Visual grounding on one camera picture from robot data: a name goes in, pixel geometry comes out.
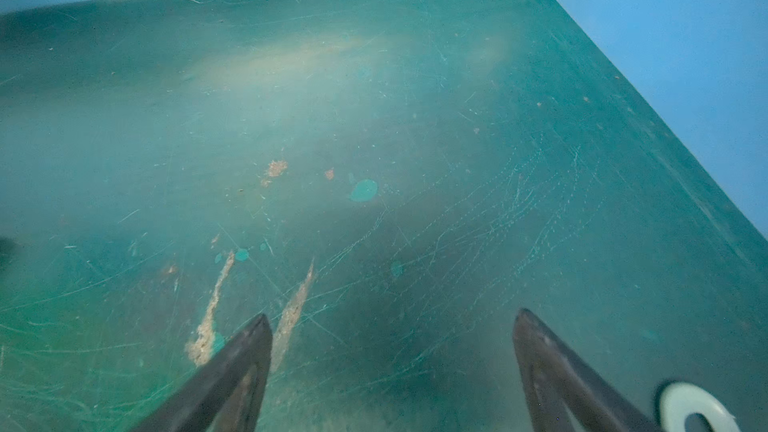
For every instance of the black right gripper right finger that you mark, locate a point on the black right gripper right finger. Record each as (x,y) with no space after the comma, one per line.
(559,385)

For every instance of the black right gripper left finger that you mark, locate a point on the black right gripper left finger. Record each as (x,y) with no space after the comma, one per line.
(225,394)

